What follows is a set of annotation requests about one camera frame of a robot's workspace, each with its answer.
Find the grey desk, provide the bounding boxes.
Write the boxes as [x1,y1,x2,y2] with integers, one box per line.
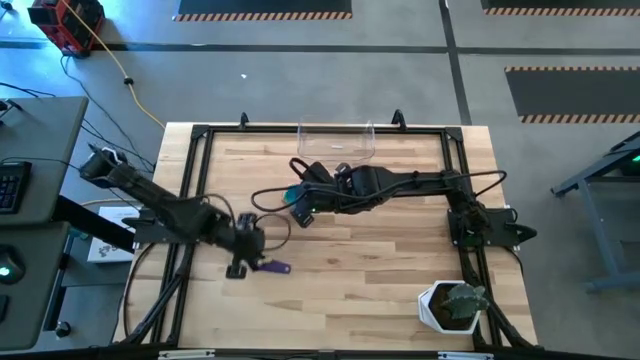
[0,96,90,351]

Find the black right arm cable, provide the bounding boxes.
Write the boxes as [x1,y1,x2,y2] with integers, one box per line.
[249,156,508,214]

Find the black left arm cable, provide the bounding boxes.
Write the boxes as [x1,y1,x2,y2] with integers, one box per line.
[199,193,293,253]

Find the black hazard striped floor mat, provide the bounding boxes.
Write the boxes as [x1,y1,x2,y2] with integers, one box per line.
[480,0,640,17]
[503,65,640,125]
[172,0,354,23]

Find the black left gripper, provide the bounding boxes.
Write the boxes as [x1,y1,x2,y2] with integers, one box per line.
[219,213,271,280]

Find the white table edge bracket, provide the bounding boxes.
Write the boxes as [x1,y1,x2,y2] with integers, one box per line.
[437,350,496,360]
[157,349,217,360]

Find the black desk support bar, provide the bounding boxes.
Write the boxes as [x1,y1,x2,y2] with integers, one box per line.
[51,195,137,254]

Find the clear plastic basket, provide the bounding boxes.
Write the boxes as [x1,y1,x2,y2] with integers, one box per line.
[296,117,377,164]

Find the black floor cables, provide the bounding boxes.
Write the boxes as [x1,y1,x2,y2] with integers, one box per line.
[0,53,157,174]

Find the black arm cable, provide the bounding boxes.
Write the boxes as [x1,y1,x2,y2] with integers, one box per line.
[249,156,508,214]
[199,193,293,253]

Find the green cactus plant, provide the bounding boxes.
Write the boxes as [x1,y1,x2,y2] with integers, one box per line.
[441,282,491,321]

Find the white printed booklet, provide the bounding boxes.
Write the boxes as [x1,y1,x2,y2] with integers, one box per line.
[86,205,143,265]

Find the black keyboard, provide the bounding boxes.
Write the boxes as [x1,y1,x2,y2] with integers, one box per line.
[0,160,33,215]

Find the yellow extension cable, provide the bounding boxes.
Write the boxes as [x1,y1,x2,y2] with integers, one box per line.
[59,0,167,130]

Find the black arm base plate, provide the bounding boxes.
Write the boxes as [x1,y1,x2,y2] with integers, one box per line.
[121,203,207,246]
[448,206,539,249]

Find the red tool box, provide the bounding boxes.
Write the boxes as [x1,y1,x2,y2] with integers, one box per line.
[27,0,106,56]

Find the black computer mouse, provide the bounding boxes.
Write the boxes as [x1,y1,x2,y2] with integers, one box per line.
[0,244,27,286]

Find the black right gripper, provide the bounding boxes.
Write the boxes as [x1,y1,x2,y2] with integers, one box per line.
[290,166,375,229]

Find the black table frame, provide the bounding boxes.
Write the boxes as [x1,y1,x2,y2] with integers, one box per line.
[117,109,539,351]

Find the purple measuring cup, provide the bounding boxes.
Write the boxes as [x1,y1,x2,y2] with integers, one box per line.
[255,258,293,276]

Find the blue grey metal table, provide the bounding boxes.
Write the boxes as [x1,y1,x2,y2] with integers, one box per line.
[549,130,640,294]

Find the white geometric plant pot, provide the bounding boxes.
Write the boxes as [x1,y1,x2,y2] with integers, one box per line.
[417,279,491,335]

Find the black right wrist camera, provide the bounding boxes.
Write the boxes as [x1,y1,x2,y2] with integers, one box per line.
[305,161,336,186]

